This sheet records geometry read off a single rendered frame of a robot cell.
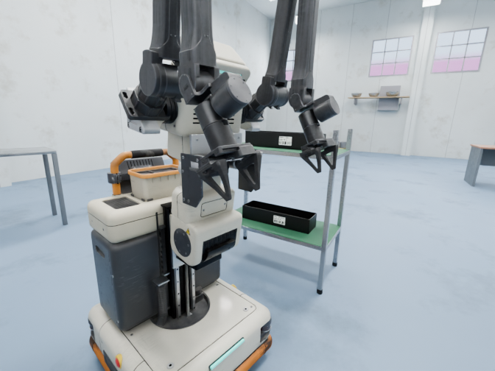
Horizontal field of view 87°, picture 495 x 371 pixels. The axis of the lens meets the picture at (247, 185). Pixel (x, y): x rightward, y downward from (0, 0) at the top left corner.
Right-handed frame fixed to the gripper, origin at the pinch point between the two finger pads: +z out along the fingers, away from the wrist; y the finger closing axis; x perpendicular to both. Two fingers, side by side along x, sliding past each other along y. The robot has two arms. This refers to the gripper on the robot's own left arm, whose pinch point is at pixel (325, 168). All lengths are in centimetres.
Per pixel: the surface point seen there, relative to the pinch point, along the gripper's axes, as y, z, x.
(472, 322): 112, 110, 6
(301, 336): 29, 79, 64
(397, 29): 1003, -433, 122
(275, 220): 72, 19, 95
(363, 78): 981, -338, 271
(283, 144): 74, -32, 65
